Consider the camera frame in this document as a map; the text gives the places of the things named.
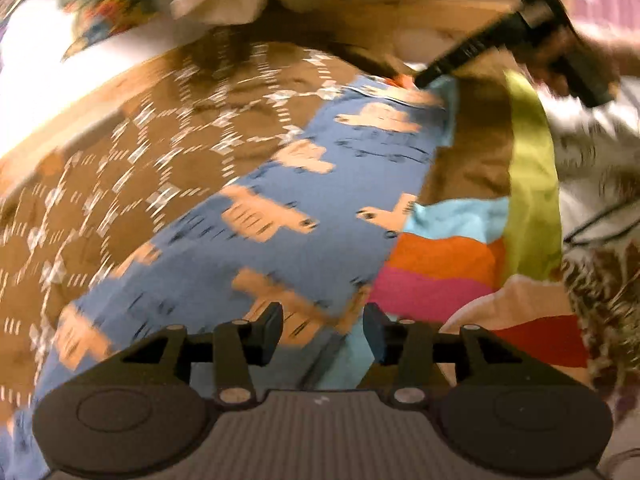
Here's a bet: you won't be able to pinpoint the white printed cloth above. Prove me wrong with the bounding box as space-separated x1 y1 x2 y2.
542 45 640 246

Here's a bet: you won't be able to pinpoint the colourful striped blanket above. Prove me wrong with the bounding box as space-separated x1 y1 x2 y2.
345 70 593 392

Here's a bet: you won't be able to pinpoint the pink cloth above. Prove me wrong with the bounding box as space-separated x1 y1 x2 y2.
570 0 640 53

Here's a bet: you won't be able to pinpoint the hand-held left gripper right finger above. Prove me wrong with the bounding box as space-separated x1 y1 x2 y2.
362 302 527 405

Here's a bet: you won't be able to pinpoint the person's right hand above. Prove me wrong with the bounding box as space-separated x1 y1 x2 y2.
520 44 632 99

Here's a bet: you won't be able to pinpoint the floral pillow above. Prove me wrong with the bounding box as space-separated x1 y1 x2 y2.
59 0 168 63

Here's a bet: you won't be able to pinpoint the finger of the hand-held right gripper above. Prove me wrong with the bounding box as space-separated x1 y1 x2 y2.
416 10 532 89

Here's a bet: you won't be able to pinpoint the leopard print cloth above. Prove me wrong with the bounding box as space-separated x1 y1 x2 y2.
559 240 640 416

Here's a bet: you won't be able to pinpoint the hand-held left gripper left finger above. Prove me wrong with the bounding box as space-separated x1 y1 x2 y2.
119 302 286 407

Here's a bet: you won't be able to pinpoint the brown patterned blanket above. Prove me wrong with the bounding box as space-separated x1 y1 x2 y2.
0 0 518 441

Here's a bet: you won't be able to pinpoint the blue printed pants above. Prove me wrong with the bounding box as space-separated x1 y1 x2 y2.
7 74 462 461

